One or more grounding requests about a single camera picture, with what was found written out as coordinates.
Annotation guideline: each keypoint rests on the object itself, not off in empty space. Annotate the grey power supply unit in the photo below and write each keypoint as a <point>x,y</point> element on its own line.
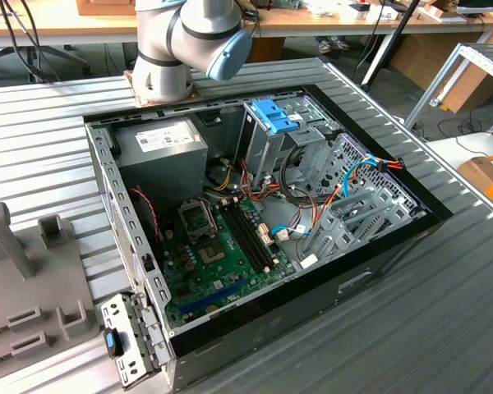
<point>160,164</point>

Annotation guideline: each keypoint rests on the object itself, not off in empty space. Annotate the aluminium frame shelf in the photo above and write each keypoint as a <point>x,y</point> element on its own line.
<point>482,51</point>

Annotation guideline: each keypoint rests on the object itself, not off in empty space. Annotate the green motherboard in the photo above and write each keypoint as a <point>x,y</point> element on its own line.
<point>213,283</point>

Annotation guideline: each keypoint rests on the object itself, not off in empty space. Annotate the black RAM slot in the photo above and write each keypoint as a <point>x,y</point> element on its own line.
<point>253,235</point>
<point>247,237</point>
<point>258,232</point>
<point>241,239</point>

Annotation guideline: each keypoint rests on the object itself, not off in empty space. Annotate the large plain cardboard box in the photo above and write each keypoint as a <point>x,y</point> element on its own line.
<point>419,57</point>

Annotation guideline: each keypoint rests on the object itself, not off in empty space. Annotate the office chair base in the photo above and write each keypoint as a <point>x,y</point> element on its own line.
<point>33,53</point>

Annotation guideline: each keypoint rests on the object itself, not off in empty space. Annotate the blue expansion slot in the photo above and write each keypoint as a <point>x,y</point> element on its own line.
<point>213,297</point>

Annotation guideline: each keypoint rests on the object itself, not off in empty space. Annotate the white side table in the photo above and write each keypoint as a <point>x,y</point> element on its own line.
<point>448,152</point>

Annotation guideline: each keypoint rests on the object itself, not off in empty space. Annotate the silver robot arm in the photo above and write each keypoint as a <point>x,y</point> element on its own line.
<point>197,28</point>

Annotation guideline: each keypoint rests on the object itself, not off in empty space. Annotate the grey parts rack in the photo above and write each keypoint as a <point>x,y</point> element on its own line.
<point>45,279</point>

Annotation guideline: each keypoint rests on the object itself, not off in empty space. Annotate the grey disk bay cage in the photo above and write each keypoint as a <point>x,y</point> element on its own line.
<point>378,213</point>

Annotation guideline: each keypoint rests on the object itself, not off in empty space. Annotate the small white square tag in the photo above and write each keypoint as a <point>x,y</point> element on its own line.
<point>308,262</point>

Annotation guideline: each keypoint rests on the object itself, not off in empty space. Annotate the grey optical drive cage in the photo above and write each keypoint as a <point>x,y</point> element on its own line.
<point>263,152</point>

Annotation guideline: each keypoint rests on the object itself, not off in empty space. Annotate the small brown box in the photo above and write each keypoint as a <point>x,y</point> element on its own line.
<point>104,6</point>

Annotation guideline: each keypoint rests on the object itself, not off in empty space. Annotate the black computer monitor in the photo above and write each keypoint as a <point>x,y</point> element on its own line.
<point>480,8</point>

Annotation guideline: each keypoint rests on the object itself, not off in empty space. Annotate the labelled cardboard box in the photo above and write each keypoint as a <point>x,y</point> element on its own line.
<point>489,180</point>

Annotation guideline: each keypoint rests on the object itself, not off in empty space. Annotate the white sneaker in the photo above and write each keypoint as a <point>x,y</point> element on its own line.
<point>325,45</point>
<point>341,42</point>

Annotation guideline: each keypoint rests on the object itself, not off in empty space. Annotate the metal expansion slot retainer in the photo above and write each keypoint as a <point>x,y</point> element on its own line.
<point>119,305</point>

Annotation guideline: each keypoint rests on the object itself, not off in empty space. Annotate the black stand pole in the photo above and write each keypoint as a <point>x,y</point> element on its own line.
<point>396,30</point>

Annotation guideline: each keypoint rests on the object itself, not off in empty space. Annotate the wooden desk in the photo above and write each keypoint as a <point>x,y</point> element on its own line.
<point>65,24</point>

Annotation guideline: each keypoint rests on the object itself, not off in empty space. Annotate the blue black latch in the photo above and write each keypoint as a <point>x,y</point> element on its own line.
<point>114,342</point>

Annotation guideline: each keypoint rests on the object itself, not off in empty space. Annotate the empty blue drive carrier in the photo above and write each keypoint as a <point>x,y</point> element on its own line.
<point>271,115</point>

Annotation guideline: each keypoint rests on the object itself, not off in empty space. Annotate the square brown base plate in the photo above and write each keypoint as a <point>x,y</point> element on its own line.
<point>195,97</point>

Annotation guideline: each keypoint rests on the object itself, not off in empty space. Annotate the black open PC case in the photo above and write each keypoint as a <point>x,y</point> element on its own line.
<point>312,312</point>

